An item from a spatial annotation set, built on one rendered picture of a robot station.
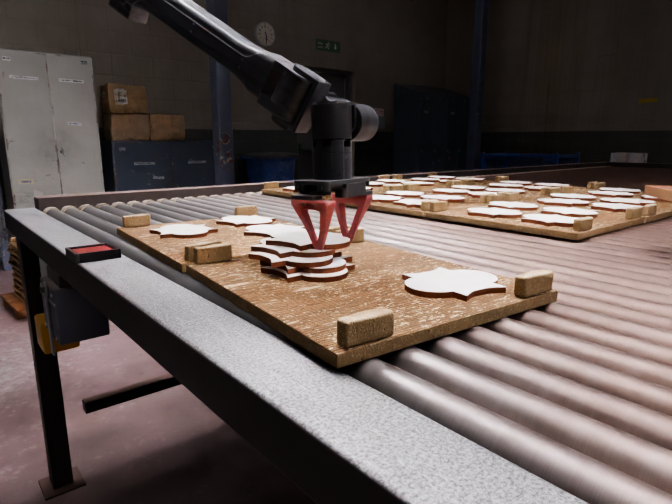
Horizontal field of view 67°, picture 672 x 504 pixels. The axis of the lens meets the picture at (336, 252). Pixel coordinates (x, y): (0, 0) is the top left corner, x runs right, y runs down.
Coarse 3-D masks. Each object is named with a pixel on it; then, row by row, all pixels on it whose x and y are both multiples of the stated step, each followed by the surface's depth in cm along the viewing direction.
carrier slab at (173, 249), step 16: (160, 224) 115; (192, 224) 115; (208, 224) 115; (272, 224) 115; (288, 224) 115; (128, 240) 104; (144, 240) 97; (160, 240) 97; (176, 240) 97; (192, 240) 97; (208, 240) 97; (224, 240) 97; (240, 240) 97; (256, 240) 97; (160, 256) 87; (176, 256) 84; (240, 256) 85
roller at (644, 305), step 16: (208, 208) 158; (368, 240) 105; (432, 256) 92; (496, 272) 81; (512, 272) 80; (560, 288) 73; (576, 288) 72; (624, 304) 67; (640, 304) 65; (656, 304) 65
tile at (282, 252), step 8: (264, 240) 80; (256, 248) 76; (264, 248) 75; (272, 248) 74; (280, 248) 74; (288, 248) 74; (280, 256) 71; (288, 256) 72; (296, 256) 72; (304, 256) 72; (312, 256) 72; (320, 256) 72
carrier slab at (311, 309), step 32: (352, 256) 84; (384, 256) 84; (416, 256) 84; (224, 288) 66; (256, 288) 66; (288, 288) 66; (320, 288) 66; (352, 288) 66; (384, 288) 66; (512, 288) 66; (288, 320) 54; (320, 320) 54; (416, 320) 54; (448, 320) 54; (480, 320) 57; (320, 352) 48; (352, 352) 47; (384, 352) 49
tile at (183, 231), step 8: (176, 224) 110; (184, 224) 110; (200, 224) 110; (152, 232) 104; (160, 232) 102; (168, 232) 101; (176, 232) 101; (184, 232) 101; (192, 232) 101; (200, 232) 101; (208, 232) 104
